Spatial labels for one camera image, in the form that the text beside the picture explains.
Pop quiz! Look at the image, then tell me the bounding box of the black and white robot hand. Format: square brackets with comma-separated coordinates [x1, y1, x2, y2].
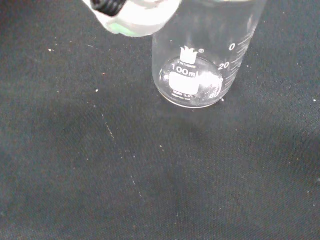
[82, 0, 182, 38]

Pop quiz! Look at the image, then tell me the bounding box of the black bench cloth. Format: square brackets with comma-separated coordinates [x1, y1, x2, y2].
[0, 0, 320, 240]

